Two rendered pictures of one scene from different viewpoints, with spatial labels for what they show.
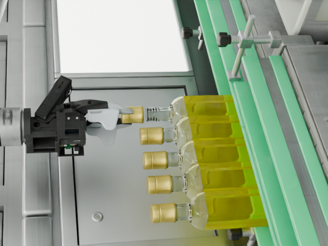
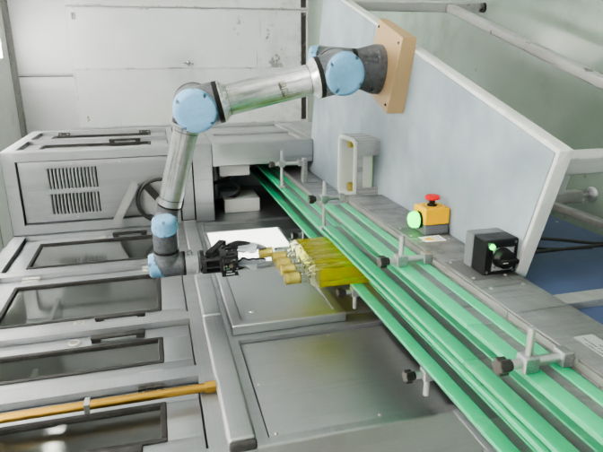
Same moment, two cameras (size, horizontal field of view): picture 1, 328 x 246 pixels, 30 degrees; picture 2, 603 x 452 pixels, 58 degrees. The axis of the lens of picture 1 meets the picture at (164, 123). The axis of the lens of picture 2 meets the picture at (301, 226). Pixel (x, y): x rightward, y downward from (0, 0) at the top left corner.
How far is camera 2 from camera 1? 0.92 m
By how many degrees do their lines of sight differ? 33
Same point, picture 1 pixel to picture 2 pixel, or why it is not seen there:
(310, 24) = (360, 190)
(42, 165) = (212, 298)
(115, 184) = (261, 299)
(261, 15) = not seen: hidden behind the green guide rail
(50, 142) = (216, 265)
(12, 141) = (194, 265)
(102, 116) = (247, 248)
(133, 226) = (276, 312)
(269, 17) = not seen: hidden behind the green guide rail
